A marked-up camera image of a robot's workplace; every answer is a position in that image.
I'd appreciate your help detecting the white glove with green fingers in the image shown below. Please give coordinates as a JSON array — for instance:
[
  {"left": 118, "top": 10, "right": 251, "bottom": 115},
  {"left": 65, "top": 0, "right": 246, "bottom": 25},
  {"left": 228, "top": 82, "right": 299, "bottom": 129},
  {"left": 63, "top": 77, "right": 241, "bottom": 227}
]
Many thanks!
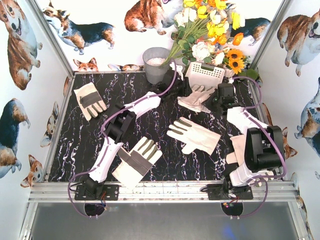
[{"left": 177, "top": 85, "right": 215, "bottom": 113}]

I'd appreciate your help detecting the green moss ball right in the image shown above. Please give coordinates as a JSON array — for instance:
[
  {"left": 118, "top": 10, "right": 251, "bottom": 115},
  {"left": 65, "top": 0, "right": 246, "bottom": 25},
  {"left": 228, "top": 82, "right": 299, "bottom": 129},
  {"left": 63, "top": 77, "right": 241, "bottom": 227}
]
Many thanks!
[{"left": 237, "top": 68, "right": 259, "bottom": 81}]

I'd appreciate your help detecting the artificial flower bouquet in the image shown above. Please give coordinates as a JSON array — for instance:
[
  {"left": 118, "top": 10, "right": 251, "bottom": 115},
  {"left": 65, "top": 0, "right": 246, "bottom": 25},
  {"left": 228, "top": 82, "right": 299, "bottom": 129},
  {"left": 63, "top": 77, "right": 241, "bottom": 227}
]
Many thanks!
[{"left": 167, "top": 0, "right": 246, "bottom": 67}]

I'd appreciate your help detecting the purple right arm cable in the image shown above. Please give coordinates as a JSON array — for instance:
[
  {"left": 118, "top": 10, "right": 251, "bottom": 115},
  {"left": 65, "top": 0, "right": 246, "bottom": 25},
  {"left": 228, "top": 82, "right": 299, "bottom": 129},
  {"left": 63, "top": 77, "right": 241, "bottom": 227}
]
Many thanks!
[{"left": 228, "top": 76, "right": 287, "bottom": 218}]

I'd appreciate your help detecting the sunflower pot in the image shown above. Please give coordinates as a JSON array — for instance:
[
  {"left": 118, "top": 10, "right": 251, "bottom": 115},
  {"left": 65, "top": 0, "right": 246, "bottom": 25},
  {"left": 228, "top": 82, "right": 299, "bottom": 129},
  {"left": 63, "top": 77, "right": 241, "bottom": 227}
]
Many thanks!
[{"left": 223, "top": 48, "right": 251, "bottom": 75}]

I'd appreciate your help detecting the white perforated storage basket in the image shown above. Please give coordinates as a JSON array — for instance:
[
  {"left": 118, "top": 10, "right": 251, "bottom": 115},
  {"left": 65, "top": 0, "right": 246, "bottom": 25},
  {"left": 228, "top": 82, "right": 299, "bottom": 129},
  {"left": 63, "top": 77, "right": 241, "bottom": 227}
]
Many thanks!
[{"left": 185, "top": 61, "right": 225, "bottom": 87}]

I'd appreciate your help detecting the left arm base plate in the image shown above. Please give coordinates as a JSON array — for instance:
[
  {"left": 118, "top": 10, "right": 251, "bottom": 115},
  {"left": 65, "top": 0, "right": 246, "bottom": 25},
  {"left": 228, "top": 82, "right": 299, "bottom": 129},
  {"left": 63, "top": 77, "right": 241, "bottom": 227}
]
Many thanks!
[{"left": 74, "top": 184, "right": 120, "bottom": 201}]

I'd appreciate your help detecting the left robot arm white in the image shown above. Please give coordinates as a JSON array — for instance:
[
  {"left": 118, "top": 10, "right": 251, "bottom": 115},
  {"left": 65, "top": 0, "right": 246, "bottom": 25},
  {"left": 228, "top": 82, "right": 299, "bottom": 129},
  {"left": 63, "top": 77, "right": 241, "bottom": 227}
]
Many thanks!
[{"left": 83, "top": 65, "right": 185, "bottom": 184}]

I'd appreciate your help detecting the grey metal bucket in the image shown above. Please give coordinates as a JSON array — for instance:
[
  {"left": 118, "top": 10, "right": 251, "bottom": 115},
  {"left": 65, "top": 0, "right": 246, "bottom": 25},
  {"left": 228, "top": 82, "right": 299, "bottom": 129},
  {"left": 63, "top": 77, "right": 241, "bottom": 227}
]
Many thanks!
[{"left": 142, "top": 47, "right": 170, "bottom": 85}]

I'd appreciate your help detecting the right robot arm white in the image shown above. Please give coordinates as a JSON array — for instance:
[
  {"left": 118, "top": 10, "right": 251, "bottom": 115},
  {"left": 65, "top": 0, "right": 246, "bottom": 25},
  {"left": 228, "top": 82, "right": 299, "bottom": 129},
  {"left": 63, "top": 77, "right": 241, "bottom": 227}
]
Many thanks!
[{"left": 207, "top": 83, "right": 285, "bottom": 187}]

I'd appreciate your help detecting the white grey glove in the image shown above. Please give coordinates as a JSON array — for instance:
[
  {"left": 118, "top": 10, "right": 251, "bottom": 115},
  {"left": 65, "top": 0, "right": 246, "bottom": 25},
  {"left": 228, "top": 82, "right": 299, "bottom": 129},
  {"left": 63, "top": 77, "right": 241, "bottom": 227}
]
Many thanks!
[
  {"left": 73, "top": 82, "right": 107, "bottom": 122},
  {"left": 112, "top": 136, "right": 163, "bottom": 190}
]

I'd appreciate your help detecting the white grey glove back left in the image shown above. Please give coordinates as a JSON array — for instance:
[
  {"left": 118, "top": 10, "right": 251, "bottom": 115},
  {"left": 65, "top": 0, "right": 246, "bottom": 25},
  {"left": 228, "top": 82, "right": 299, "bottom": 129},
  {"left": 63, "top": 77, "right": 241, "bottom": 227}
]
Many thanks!
[{"left": 73, "top": 82, "right": 107, "bottom": 122}]

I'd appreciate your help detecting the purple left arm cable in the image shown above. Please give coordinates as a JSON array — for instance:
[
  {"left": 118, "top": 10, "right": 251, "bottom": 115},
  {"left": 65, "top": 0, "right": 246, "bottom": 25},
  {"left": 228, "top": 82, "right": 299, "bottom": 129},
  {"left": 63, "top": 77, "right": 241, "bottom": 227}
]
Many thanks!
[{"left": 67, "top": 57, "right": 185, "bottom": 218}]

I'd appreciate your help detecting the white grey glove front centre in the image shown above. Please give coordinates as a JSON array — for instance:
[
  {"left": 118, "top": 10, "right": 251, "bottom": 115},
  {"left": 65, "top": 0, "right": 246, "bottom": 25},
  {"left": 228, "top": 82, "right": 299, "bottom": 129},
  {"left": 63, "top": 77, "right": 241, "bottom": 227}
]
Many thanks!
[{"left": 112, "top": 136, "right": 163, "bottom": 190}]

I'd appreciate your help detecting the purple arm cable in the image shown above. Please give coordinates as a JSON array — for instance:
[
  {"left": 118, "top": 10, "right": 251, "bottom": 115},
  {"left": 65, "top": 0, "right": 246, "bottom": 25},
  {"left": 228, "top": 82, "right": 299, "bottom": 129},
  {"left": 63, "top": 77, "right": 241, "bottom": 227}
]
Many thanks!
[
  {"left": 228, "top": 76, "right": 287, "bottom": 218},
  {"left": 67, "top": 57, "right": 185, "bottom": 218}
]

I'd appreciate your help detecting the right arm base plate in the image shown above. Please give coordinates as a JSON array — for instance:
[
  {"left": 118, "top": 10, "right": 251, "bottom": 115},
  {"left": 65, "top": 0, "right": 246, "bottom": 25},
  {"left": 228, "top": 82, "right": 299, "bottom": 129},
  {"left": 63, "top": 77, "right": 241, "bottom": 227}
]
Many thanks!
[{"left": 200, "top": 184, "right": 254, "bottom": 200}]

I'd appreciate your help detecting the aluminium front rail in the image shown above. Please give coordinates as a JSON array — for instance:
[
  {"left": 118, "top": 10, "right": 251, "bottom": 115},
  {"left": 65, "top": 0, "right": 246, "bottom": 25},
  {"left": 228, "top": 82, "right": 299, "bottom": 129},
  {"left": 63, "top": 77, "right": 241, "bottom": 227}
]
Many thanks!
[{"left": 27, "top": 180, "right": 299, "bottom": 203}]

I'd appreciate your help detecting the white glove near right base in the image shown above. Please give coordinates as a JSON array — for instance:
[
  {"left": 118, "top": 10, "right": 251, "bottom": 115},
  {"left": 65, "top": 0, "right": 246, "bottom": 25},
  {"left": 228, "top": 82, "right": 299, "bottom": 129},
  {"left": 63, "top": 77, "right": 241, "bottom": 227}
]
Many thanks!
[{"left": 226, "top": 135, "right": 274, "bottom": 187}]

